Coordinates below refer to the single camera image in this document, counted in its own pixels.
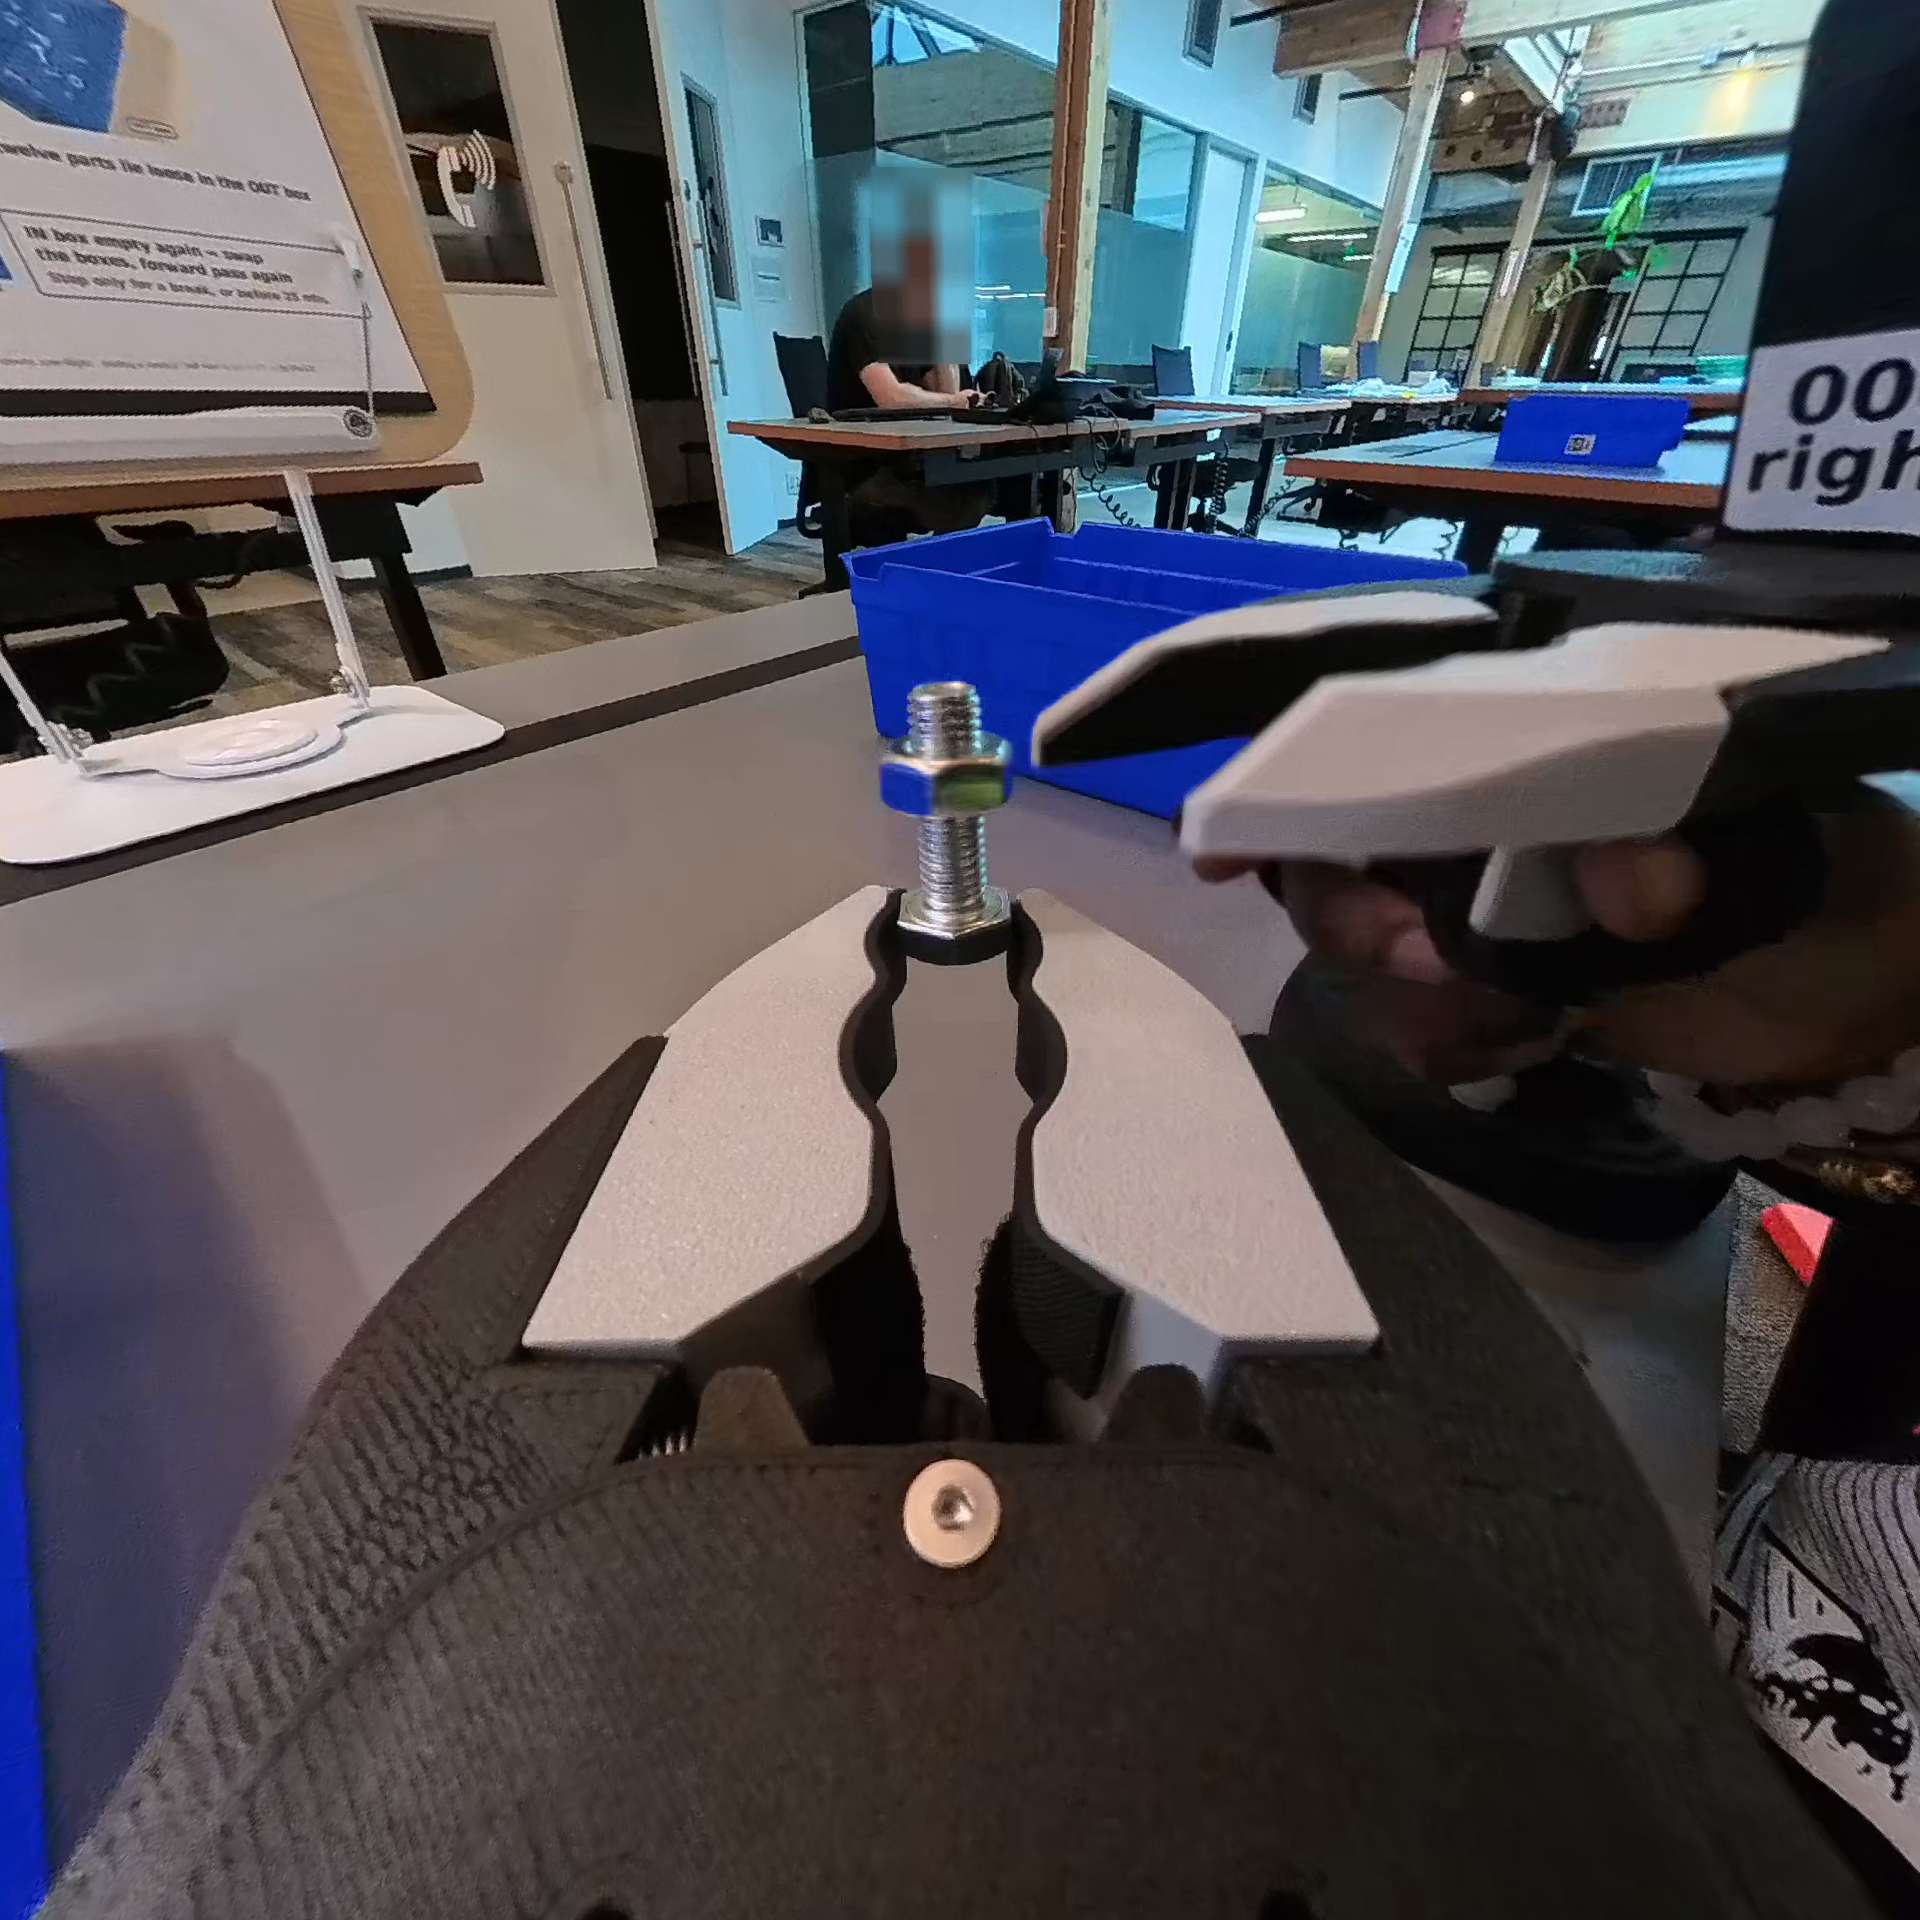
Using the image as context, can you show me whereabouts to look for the white bead bracelet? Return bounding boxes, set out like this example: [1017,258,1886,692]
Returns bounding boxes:
[1645,1051,1920,1157]

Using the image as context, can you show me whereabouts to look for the wooden office desk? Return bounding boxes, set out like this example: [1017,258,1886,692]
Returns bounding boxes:
[730,401,1321,587]
[1291,430,1742,571]

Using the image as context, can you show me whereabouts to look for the instruction sign board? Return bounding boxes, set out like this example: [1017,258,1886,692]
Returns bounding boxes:
[0,0,483,467]

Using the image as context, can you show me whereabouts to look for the gold bracelet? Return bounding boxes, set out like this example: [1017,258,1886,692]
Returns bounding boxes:
[1771,1140,1920,1209]

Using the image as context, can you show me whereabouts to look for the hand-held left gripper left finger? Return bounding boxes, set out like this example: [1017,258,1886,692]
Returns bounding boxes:
[523,889,933,1413]

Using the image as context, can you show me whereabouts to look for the silver hex nut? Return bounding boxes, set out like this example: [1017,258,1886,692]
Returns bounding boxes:
[877,748,1017,826]

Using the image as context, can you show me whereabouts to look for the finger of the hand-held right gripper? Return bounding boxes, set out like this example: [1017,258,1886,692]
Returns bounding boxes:
[1027,583,1509,772]
[1177,619,1898,951]

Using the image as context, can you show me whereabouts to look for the black printed shirt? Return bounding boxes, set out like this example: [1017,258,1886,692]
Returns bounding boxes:
[1711,1276,1920,1862]

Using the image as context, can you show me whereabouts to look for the black round cushion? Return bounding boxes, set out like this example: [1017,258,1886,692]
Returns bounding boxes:
[1270,955,1779,1242]

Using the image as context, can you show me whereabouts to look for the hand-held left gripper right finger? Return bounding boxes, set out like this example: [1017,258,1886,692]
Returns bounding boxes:
[986,887,1385,1413]

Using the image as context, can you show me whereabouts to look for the green plant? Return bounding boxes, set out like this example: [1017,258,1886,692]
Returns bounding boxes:
[1545,175,1670,317]

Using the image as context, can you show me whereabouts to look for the silver hex bolt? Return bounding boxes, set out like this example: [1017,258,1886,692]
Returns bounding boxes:
[890,681,1025,970]

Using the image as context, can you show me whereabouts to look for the black office chair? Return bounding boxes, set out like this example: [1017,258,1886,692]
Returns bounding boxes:
[772,327,847,548]

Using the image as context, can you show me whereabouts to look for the blue plastic bin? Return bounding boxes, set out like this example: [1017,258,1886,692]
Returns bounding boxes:
[0,1055,57,1920]
[847,524,1478,821]
[1492,390,1697,473]

